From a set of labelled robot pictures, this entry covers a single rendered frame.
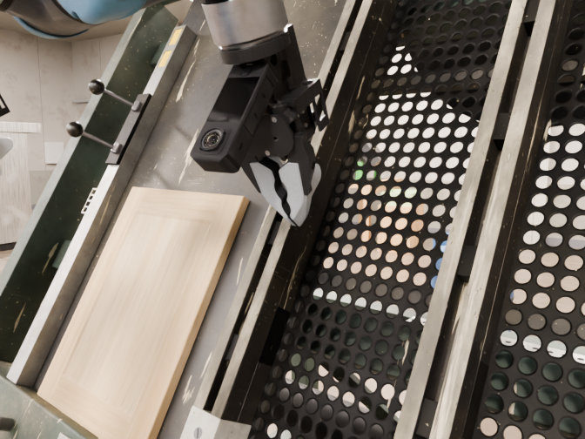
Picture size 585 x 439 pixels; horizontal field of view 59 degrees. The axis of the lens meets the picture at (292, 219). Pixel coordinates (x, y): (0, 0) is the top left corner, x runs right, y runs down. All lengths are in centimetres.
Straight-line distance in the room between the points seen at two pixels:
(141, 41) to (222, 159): 123
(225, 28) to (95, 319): 80
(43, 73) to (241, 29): 1331
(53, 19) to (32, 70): 1311
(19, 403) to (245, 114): 90
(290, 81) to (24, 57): 1310
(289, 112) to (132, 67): 115
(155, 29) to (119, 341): 99
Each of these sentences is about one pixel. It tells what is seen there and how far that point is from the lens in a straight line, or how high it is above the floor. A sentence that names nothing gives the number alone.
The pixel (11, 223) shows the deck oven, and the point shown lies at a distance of 815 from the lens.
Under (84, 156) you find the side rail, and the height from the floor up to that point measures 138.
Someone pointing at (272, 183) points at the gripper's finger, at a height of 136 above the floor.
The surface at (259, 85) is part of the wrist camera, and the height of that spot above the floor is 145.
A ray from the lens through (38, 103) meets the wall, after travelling 1362.
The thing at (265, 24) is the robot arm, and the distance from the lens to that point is 50.
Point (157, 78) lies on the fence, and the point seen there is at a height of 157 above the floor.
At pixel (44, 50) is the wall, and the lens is 1390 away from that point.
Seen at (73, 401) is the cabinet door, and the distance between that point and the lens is 113.
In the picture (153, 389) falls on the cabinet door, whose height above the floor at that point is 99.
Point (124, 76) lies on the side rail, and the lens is 162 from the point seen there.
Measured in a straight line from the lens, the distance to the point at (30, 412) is 119.
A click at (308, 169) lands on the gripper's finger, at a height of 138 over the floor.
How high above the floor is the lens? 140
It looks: 8 degrees down
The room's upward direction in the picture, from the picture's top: straight up
